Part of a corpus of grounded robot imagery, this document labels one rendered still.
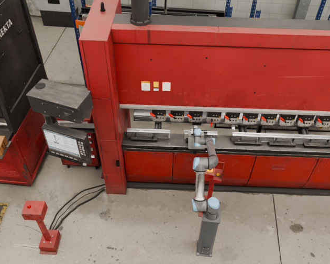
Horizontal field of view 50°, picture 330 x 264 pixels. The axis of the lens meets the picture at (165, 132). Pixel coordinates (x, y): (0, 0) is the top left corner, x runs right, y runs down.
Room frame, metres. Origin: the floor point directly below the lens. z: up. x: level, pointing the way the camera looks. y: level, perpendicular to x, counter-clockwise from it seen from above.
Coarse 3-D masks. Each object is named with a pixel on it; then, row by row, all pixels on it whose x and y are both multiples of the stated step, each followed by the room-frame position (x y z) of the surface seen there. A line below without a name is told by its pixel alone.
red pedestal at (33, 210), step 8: (24, 208) 1.90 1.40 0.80; (32, 208) 1.90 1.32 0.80; (40, 208) 1.90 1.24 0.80; (24, 216) 1.84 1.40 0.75; (32, 216) 1.84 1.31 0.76; (40, 216) 1.83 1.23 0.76; (40, 224) 1.89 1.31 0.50; (48, 232) 1.93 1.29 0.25; (56, 232) 2.01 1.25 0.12; (40, 240) 1.90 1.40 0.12; (48, 240) 1.89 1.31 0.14; (56, 240) 1.91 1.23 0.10; (40, 248) 1.82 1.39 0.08; (48, 248) 1.82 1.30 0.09; (56, 248) 1.85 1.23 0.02
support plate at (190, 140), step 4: (188, 132) 2.82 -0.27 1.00; (188, 140) 2.69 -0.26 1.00; (192, 140) 2.69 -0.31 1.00; (188, 144) 2.63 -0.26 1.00; (192, 144) 2.63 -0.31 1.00; (188, 148) 2.57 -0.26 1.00; (192, 148) 2.57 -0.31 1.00; (196, 148) 2.57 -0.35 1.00; (200, 148) 2.57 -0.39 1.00; (204, 148) 2.57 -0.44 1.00
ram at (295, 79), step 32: (128, 64) 2.83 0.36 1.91; (160, 64) 2.82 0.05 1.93; (192, 64) 2.81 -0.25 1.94; (224, 64) 2.80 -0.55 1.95; (256, 64) 2.79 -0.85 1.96; (288, 64) 2.79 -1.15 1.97; (320, 64) 2.78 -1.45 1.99; (128, 96) 2.83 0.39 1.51; (160, 96) 2.82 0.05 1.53; (192, 96) 2.81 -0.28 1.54; (224, 96) 2.80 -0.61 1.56; (256, 96) 2.79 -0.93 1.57; (288, 96) 2.78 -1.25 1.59; (320, 96) 2.78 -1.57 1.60
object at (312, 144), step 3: (303, 144) 2.76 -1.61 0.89; (306, 144) 2.75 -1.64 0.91; (312, 144) 2.75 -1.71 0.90; (315, 144) 2.75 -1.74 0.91; (318, 144) 2.75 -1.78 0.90; (321, 144) 2.75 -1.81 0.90; (324, 144) 2.76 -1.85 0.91; (327, 144) 2.76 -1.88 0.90; (312, 147) 2.73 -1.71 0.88; (315, 147) 2.73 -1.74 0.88; (318, 147) 2.73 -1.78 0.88; (321, 147) 2.72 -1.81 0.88; (324, 147) 2.72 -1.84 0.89; (327, 147) 2.72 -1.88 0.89
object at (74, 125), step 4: (60, 124) 2.70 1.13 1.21; (64, 124) 2.70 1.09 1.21; (68, 124) 2.70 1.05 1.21; (72, 124) 2.70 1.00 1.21; (76, 124) 2.70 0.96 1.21; (80, 124) 2.70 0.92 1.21; (84, 124) 2.70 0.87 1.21; (88, 124) 2.71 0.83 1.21; (92, 124) 2.71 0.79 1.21; (72, 128) 2.70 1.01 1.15; (76, 128) 2.70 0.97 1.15; (80, 128) 2.70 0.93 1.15; (84, 128) 2.70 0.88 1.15; (88, 128) 2.70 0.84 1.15; (92, 128) 2.65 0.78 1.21; (84, 132) 2.65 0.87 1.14; (88, 132) 2.65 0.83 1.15; (92, 132) 2.65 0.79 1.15
